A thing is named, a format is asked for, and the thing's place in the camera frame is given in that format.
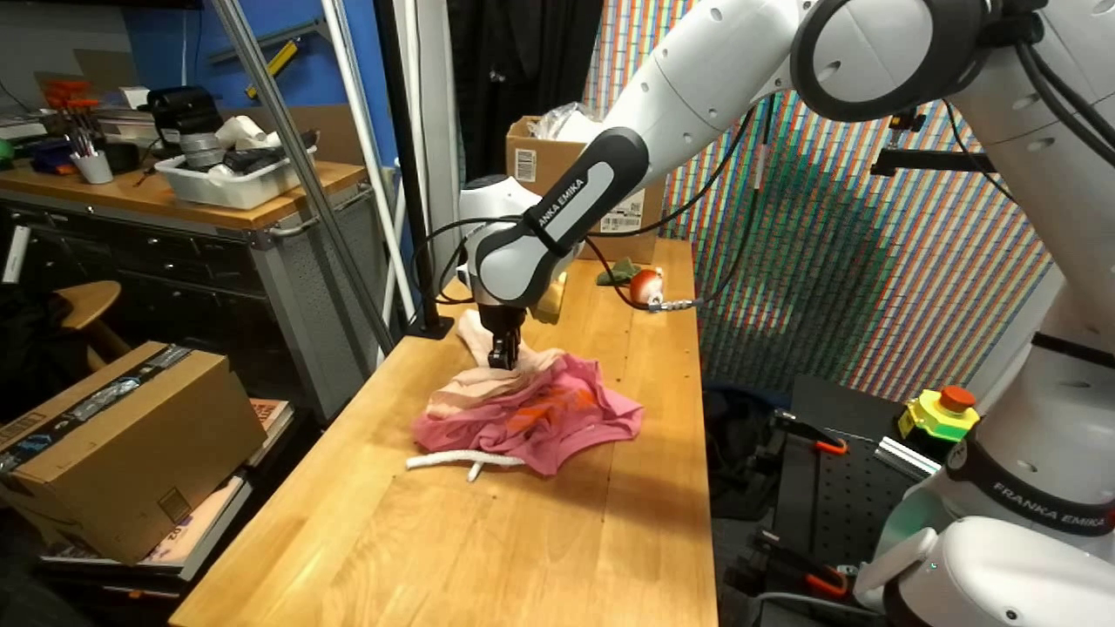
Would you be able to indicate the wooden workbench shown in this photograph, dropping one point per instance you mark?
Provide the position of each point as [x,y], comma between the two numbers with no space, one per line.
[254,283]

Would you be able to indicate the pink t-shirt orange print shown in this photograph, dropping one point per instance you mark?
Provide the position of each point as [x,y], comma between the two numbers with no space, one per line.
[557,414]

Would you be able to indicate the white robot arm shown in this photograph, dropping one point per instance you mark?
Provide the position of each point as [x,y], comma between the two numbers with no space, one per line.
[1015,528]

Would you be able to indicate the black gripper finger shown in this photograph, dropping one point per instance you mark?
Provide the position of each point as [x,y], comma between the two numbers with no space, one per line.
[494,356]
[512,356]

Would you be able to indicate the open cardboard box with label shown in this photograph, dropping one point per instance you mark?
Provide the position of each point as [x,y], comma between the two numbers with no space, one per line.
[542,146]

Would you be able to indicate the peach t-shirt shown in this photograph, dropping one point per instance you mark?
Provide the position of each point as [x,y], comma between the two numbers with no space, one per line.
[483,382]

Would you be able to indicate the cardboard box on floor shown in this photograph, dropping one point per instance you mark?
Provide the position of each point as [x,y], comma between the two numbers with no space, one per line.
[127,455]

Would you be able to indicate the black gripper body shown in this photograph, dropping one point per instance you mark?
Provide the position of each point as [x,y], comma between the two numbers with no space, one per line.
[503,323]

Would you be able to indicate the white plastic bin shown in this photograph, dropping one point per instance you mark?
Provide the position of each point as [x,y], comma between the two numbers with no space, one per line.
[226,188]

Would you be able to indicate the yellow red emergency stop button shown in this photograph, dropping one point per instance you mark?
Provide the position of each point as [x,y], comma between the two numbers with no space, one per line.
[939,412]

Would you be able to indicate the red plush radish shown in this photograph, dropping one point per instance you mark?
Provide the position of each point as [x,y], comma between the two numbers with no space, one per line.
[636,283]

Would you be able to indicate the silver tripod leg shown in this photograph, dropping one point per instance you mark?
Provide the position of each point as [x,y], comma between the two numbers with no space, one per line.
[323,211]

